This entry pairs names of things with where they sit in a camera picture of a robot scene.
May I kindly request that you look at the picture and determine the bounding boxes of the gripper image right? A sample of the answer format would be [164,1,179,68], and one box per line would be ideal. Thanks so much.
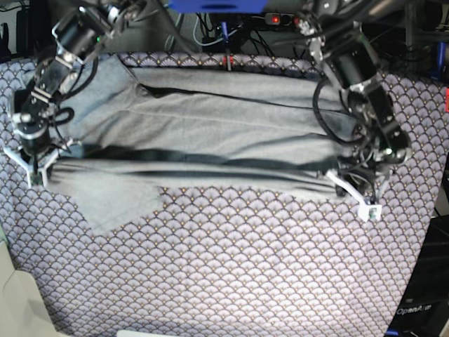
[335,154,392,197]

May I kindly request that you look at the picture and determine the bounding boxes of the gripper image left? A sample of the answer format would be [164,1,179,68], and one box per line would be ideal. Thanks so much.
[16,121,86,159]

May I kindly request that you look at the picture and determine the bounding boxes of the light grey T-shirt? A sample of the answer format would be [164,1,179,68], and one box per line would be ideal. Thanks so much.
[47,57,352,233]

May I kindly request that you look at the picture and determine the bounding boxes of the robot arm image left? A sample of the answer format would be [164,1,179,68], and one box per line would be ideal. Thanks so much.
[9,1,147,158]

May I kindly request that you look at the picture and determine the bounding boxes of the robot arm image right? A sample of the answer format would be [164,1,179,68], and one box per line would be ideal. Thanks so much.
[293,1,411,203]

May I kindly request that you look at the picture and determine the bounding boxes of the black power adapter left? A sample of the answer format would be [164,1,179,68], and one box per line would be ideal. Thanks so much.
[16,2,41,54]

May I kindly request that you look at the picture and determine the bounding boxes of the fan-patterned table cloth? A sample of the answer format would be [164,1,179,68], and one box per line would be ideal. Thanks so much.
[1,53,448,336]

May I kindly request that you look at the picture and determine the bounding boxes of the red clamp at table right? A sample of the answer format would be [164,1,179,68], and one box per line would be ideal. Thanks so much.
[445,88,449,113]

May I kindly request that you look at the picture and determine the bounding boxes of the red clamp at table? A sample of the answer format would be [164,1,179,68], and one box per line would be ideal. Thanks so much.
[445,88,449,113]
[223,55,234,72]

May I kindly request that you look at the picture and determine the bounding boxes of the black OpenArm computer box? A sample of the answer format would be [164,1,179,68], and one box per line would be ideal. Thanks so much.
[385,216,448,336]

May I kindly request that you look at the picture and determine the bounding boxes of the red clamp at table back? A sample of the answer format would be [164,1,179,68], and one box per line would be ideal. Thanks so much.
[223,55,234,72]

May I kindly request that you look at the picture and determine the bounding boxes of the white camera bracket image left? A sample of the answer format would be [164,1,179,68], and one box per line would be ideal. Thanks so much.
[3,138,82,189]

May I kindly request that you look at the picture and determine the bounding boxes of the blue post right edge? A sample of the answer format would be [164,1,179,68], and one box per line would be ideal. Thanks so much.
[431,42,446,81]

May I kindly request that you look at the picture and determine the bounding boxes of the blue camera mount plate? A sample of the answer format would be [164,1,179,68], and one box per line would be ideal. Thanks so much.
[171,0,267,13]

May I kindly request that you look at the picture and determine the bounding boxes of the black power strip red switch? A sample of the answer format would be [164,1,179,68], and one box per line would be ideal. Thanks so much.
[264,13,300,27]

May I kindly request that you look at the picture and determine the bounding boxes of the blue vertical post centre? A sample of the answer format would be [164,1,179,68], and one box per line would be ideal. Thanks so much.
[221,22,229,54]

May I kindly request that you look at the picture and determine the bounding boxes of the grey metal frame post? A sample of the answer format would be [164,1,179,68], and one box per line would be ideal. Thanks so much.
[404,1,417,49]

